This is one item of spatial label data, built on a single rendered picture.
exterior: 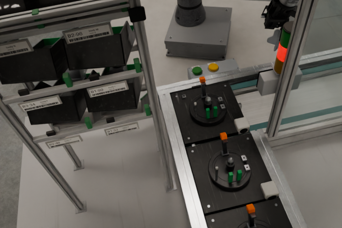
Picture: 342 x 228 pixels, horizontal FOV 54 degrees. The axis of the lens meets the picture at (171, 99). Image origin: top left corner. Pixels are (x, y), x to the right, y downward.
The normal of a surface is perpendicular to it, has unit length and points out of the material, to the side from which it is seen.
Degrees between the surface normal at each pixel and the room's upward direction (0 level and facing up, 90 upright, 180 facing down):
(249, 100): 0
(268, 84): 90
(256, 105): 0
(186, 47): 90
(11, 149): 0
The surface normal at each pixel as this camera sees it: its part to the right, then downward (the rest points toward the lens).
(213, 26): -0.09, -0.64
